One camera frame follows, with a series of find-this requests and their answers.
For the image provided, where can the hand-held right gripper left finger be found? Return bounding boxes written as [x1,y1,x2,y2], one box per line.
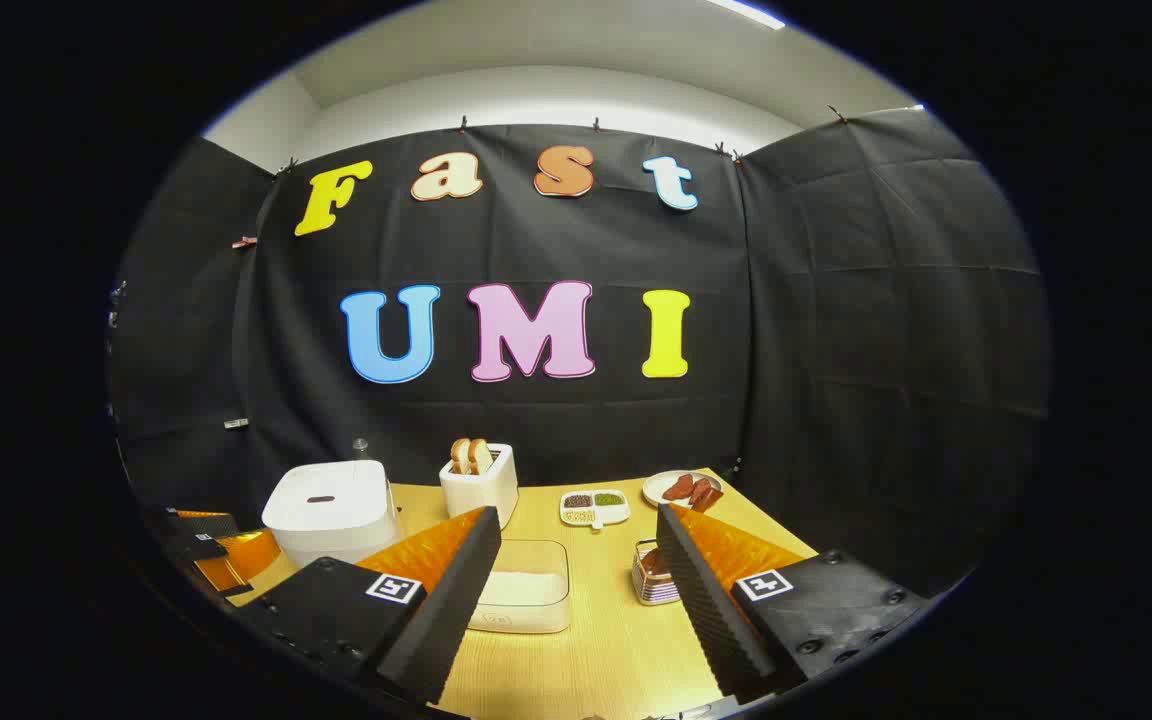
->
[236,505,503,706]

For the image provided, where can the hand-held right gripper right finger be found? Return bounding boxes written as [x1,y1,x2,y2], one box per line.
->
[656,503,932,706]

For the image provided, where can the metal wire chopstick holder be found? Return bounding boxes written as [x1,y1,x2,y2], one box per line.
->
[632,540,682,607]

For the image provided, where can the brown wooden spoon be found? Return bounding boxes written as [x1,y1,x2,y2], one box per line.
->
[639,483,725,581]

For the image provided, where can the white rice cooker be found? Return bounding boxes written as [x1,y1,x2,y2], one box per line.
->
[261,460,407,569]

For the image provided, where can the clear rice container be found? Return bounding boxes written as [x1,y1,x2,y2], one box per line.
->
[466,540,572,634]

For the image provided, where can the white toaster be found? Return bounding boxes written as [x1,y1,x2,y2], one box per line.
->
[439,443,520,531]

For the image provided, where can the white round plate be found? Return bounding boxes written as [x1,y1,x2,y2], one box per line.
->
[642,470,724,509]

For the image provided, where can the white divided dish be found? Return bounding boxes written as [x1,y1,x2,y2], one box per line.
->
[560,488,631,529]

